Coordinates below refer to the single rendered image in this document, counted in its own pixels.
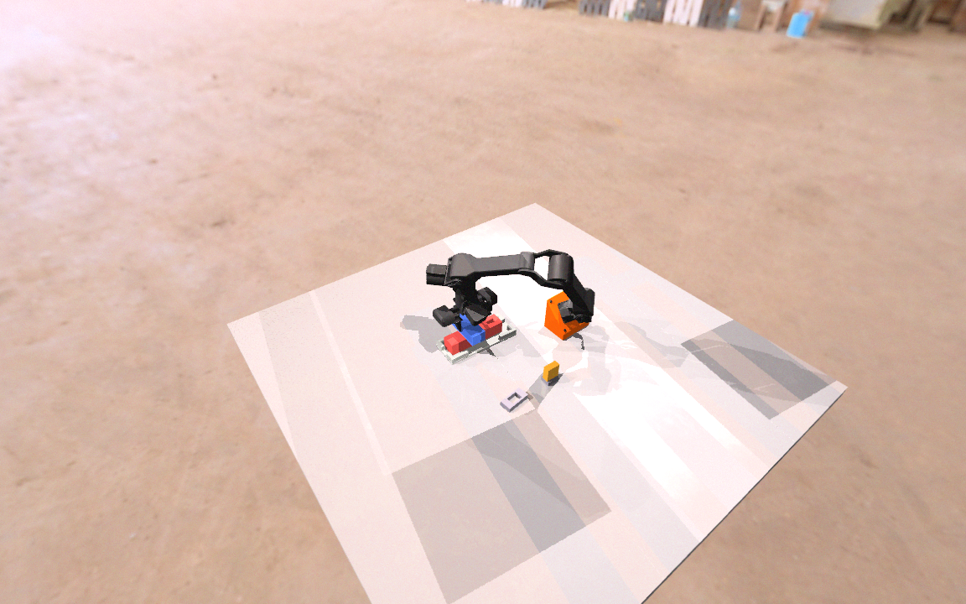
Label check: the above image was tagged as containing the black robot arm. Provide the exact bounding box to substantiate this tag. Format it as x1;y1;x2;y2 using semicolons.
426;249;595;326

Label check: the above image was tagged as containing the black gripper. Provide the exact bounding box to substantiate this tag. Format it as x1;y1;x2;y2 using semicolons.
433;286;498;332

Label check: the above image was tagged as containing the blue bar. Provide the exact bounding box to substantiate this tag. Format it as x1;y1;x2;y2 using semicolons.
460;314;486;346

